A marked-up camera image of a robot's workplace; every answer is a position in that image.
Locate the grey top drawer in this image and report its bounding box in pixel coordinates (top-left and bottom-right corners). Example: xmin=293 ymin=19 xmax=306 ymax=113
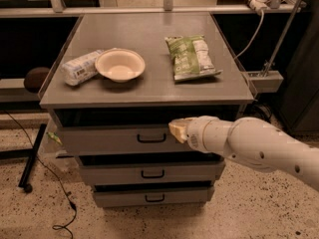
xmin=54 ymin=106 xmax=247 ymax=155

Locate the grey drawer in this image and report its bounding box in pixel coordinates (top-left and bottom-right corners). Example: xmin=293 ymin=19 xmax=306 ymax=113
xmin=77 ymin=151 xmax=225 ymax=185
xmin=54 ymin=106 xmax=247 ymax=155
xmin=93 ymin=181 xmax=214 ymax=207

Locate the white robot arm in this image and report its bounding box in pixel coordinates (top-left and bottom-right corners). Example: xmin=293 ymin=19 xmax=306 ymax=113
xmin=168 ymin=116 xmax=319 ymax=190

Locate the grey middle drawer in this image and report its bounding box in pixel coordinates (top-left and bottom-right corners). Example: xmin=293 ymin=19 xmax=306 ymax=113
xmin=77 ymin=151 xmax=225 ymax=185

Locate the grey bottom drawer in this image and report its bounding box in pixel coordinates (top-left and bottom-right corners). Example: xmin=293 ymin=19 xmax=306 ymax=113
xmin=93 ymin=181 xmax=214 ymax=207

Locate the grey drawer cabinet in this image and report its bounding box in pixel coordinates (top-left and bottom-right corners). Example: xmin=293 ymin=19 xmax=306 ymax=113
xmin=37 ymin=11 xmax=259 ymax=209

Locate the green chip bag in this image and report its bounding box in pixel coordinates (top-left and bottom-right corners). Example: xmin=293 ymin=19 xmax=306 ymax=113
xmin=164 ymin=35 xmax=221 ymax=82

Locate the white paper bowl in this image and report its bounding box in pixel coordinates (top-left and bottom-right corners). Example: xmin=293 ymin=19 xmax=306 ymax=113
xmin=95 ymin=49 xmax=146 ymax=83

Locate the white wrapped package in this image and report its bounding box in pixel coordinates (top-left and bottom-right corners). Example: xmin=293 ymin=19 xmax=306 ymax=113
xmin=61 ymin=50 xmax=103 ymax=86

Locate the small green wrapper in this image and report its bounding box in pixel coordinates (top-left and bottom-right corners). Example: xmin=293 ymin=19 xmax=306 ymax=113
xmin=47 ymin=131 xmax=62 ymax=145

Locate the brown round object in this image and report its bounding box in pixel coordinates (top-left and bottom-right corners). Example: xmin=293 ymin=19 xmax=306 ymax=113
xmin=24 ymin=67 xmax=50 ymax=93

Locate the black stand leg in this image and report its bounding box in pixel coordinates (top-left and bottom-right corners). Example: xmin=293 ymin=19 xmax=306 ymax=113
xmin=18 ymin=123 xmax=46 ymax=193

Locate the diagonal metal rod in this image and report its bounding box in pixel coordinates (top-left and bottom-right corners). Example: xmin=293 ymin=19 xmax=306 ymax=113
xmin=259 ymin=0 xmax=303 ymax=77

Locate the black cable bundle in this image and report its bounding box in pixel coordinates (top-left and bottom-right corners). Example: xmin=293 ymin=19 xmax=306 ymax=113
xmin=247 ymin=102 xmax=273 ymax=122

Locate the grey metal bracket box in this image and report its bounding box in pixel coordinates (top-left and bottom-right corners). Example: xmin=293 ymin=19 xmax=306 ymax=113
xmin=242 ymin=71 xmax=283 ymax=94

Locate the white power cable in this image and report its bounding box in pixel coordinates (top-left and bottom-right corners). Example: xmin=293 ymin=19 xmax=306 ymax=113
xmin=233 ymin=8 xmax=266 ymax=61

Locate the black floor cable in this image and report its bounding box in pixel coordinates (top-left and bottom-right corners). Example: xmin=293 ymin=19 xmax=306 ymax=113
xmin=3 ymin=110 xmax=79 ymax=239

